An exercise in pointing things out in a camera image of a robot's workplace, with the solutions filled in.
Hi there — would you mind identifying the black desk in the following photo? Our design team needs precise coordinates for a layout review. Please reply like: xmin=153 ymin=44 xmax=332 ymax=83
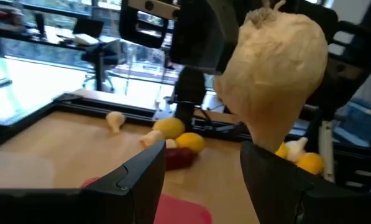
xmin=0 ymin=23 xmax=121 ymax=53

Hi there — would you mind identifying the black office chair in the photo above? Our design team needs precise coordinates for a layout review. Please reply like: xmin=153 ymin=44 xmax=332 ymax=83
xmin=81 ymin=46 xmax=124 ymax=93

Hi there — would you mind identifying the white device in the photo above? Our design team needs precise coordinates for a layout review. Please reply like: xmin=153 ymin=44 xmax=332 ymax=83
xmin=74 ymin=33 xmax=99 ymax=47

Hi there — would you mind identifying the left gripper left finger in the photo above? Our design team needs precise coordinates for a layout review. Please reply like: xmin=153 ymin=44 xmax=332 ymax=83
xmin=0 ymin=139 xmax=167 ymax=224

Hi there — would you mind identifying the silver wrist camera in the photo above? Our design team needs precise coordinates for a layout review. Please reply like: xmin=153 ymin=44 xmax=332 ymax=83
xmin=127 ymin=0 xmax=180 ymax=20

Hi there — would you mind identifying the black laptop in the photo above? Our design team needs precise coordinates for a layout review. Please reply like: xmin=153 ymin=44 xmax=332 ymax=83
xmin=72 ymin=19 xmax=104 ymax=38

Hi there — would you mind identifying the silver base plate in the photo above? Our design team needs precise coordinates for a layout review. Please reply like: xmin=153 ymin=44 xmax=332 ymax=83
xmin=152 ymin=99 xmax=178 ymax=122

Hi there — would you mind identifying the red chili pepper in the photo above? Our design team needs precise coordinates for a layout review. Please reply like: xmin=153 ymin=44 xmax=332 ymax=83
xmin=165 ymin=147 xmax=199 ymax=171

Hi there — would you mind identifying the blue bin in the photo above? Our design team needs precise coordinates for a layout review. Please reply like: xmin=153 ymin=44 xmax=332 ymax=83
xmin=334 ymin=98 xmax=371 ymax=147

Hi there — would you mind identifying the silver vertical bar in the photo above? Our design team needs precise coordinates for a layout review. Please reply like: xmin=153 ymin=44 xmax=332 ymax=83
xmin=320 ymin=120 xmax=334 ymax=183

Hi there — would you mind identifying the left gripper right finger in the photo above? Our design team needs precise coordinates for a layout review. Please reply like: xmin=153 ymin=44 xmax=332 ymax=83
xmin=239 ymin=140 xmax=371 ymax=224

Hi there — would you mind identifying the pink translucent plastic bin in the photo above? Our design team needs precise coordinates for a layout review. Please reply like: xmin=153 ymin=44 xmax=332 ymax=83
xmin=81 ymin=176 xmax=213 ymax=224

